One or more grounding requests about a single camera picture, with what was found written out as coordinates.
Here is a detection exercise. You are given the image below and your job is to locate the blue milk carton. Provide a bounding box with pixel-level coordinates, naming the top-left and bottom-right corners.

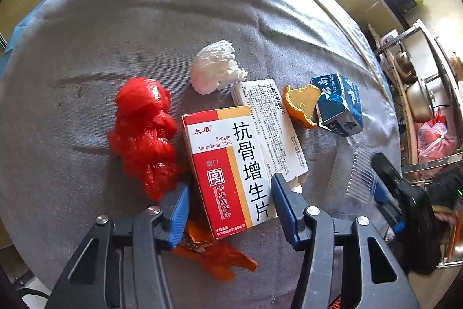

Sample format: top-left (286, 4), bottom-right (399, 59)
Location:
top-left (311, 73), bottom-right (364, 138)

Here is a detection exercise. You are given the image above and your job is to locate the red plastic bag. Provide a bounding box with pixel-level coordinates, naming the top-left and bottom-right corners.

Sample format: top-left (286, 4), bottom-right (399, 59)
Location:
top-left (107, 76), bottom-right (183, 202)

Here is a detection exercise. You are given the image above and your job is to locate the light blue undercloth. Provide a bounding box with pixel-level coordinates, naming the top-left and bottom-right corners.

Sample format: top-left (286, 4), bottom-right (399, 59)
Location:
top-left (6, 25), bottom-right (27, 54)

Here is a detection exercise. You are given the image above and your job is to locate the pink plastic bag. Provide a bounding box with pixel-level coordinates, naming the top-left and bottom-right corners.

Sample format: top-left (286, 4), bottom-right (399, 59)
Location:
top-left (416, 110), bottom-right (458, 163)

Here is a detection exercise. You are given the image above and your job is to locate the steel pot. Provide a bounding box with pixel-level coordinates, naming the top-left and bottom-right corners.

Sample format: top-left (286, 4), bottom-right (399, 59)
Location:
top-left (405, 77), bottom-right (440, 123)

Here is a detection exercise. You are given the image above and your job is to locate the metal kitchen rack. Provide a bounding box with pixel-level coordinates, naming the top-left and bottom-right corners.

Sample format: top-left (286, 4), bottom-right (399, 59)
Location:
top-left (372, 19), bottom-right (463, 270)

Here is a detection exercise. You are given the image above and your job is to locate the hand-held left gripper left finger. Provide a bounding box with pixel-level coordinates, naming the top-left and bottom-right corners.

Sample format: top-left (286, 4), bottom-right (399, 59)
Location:
top-left (45, 182), bottom-right (191, 309)

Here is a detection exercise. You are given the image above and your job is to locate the grey tablecloth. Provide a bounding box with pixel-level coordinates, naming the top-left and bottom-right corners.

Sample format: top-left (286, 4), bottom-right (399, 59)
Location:
top-left (0, 0), bottom-right (402, 309)

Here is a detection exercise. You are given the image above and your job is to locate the clear ribbed plastic tray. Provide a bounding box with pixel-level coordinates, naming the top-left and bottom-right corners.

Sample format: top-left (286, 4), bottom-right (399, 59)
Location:
top-left (329, 144), bottom-right (380, 208)

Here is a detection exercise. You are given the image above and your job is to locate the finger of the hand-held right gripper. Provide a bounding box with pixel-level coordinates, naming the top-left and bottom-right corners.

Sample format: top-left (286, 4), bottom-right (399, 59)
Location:
top-left (374, 186), bottom-right (405, 234)
top-left (371, 152), bottom-right (411, 195)

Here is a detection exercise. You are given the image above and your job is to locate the orange plastic wrapper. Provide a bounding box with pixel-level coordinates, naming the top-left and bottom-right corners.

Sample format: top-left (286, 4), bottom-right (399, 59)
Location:
top-left (172, 218), bottom-right (258, 282)

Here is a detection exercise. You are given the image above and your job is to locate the red and white medicine box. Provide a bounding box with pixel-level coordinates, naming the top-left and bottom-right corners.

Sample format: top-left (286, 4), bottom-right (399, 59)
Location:
top-left (181, 105), bottom-right (278, 240)

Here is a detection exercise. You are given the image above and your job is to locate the crumpled white tissue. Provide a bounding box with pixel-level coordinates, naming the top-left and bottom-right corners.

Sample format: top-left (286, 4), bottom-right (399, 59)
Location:
top-left (190, 40), bottom-right (249, 94)

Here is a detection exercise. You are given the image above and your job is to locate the orange peel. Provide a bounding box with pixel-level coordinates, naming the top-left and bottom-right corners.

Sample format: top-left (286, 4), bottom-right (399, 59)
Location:
top-left (281, 84), bottom-right (321, 129)

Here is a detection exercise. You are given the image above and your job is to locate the brass pot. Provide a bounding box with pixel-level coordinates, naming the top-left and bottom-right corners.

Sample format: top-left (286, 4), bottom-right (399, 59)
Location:
top-left (392, 50), bottom-right (418, 85)

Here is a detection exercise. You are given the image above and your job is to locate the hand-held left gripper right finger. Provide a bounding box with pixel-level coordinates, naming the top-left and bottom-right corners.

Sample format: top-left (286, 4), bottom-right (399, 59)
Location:
top-left (271, 172), bottom-right (422, 309)

